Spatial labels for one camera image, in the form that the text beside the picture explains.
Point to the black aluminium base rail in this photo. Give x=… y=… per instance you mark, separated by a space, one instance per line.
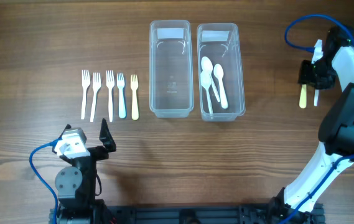
x=243 y=214

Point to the white plastic fork far left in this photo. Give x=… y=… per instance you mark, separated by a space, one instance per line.
x=85 y=84

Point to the left clear plastic container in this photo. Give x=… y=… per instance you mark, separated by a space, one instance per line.
x=171 y=69

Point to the yellow plastic spoon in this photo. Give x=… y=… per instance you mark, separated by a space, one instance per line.
x=303 y=97

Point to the white plastic fork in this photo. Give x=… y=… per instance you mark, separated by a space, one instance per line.
x=85 y=84
x=96 y=88
x=110 y=84

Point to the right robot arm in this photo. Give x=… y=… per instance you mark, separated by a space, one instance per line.
x=333 y=61

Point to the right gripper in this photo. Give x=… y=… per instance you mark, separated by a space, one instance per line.
x=304 y=78

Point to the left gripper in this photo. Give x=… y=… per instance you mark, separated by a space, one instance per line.
x=101 y=152

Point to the clear plastic container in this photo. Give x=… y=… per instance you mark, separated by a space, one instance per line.
x=220 y=42
x=171 y=69

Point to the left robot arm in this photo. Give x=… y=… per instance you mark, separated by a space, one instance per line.
x=76 y=184

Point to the translucent white plastic spoon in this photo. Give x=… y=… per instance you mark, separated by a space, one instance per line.
x=316 y=97

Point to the light blue plastic fork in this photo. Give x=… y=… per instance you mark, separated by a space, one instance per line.
x=122 y=105

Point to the right clear plastic container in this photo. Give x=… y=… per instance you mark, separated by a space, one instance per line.
x=220 y=42

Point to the yellow plastic fork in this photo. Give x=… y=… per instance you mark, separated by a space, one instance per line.
x=134 y=86

